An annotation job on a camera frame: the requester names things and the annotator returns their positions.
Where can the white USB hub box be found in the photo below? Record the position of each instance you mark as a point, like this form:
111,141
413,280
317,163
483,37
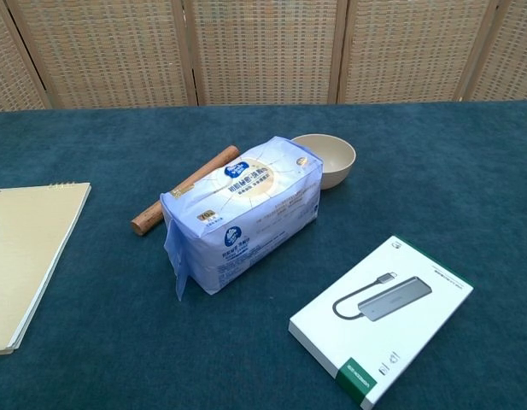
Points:
387,324

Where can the woven folding screen panel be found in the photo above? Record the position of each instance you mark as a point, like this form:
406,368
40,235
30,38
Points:
515,64
267,51
7,77
109,51
412,51

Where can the blue tablecloth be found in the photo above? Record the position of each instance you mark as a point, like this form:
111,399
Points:
417,171

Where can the cream spiral notebook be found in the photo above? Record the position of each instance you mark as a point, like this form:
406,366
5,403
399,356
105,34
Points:
28,256

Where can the blue white tissue pack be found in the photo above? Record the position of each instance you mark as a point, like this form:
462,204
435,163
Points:
246,213

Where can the beige bowl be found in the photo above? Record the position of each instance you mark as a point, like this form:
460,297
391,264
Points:
335,171

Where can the wooden rolling pin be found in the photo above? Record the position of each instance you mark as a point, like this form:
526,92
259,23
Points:
203,175

